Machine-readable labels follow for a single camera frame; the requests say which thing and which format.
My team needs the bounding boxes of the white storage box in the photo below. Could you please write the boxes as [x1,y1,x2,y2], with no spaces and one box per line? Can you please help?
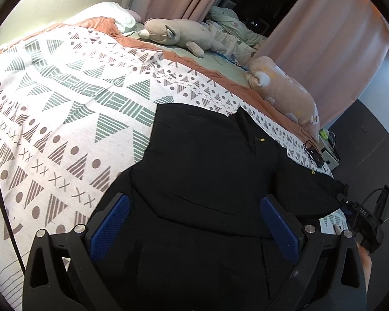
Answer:
[318,129,341,171]

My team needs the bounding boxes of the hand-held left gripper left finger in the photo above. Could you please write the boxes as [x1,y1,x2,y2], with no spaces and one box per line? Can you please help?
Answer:
[23,192,132,311]

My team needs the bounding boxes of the black garment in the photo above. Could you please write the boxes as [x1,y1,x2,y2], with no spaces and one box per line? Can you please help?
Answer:
[89,103,349,311]

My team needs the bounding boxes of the grey plush animal toy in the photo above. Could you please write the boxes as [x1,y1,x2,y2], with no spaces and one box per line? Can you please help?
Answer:
[137,18,227,59]

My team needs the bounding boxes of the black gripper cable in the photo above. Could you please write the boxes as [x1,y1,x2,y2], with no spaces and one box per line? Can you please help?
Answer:
[0,159,26,273]

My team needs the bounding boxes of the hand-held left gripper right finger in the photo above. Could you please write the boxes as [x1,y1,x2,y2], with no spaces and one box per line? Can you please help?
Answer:
[260,194,367,311]

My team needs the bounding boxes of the white pillow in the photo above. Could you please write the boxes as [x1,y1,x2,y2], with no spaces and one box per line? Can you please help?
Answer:
[63,2,138,34]

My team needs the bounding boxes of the pink plush pillow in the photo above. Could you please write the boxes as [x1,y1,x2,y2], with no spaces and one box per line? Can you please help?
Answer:
[245,56,321,140]

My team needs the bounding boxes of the person's right hand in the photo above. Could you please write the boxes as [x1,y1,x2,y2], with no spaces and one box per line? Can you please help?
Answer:
[357,241,373,299]

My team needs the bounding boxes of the crumpled light green blanket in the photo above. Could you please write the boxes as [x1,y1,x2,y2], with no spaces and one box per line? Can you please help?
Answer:
[204,6,269,67]

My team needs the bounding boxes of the tangled black cables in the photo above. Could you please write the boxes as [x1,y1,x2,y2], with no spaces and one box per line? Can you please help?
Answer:
[303,140,328,169]

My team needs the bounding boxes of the patterned triangle blanket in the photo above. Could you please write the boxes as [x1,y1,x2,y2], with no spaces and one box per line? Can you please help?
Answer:
[0,18,347,311]

